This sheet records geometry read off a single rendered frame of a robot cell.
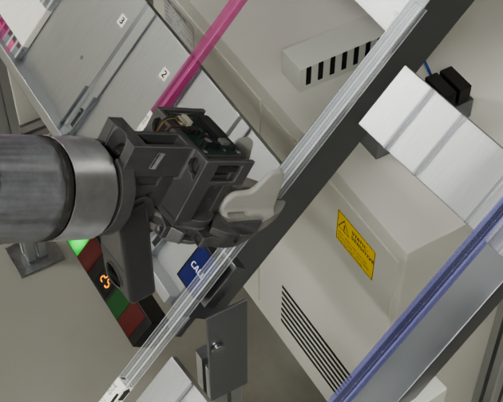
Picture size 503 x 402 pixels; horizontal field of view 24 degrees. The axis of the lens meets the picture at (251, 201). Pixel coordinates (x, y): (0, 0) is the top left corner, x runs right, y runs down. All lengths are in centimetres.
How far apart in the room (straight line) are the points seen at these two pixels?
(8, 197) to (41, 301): 145
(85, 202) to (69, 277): 143
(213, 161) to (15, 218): 16
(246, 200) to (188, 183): 8
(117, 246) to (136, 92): 52
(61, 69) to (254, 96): 32
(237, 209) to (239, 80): 80
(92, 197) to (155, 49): 61
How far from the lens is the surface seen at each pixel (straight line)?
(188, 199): 87
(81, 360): 213
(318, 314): 183
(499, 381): 189
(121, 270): 92
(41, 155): 79
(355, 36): 168
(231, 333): 128
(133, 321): 136
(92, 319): 217
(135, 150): 83
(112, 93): 143
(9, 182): 77
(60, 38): 153
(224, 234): 91
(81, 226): 82
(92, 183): 81
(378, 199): 153
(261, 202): 95
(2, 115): 197
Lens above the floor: 178
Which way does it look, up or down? 50 degrees down
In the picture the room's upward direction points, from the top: straight up
